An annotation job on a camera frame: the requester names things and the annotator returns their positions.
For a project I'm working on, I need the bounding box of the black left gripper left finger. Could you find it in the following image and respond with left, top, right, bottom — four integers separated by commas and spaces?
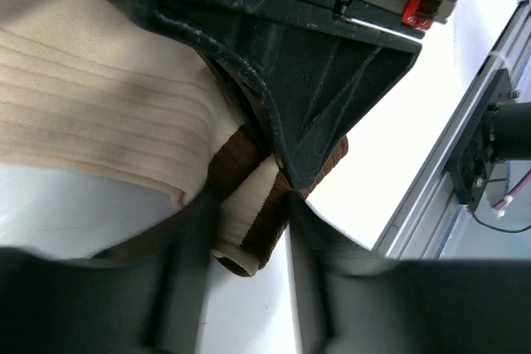
1, 188, 220, 353

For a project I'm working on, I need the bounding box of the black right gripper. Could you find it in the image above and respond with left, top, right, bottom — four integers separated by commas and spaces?
106, 0, 458, 188

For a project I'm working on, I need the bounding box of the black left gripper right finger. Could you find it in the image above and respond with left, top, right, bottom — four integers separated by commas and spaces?
285, 194, 530, 353

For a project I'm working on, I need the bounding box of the cream brown striped sock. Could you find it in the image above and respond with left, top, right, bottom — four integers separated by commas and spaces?
0, 0, 350, 279

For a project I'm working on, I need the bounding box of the aluminium frame rail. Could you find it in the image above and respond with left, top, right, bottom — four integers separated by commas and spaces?
373, 0, 530, 259

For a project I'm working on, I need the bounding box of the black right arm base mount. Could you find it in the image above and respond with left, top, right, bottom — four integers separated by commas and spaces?
446, 69, 530, 211

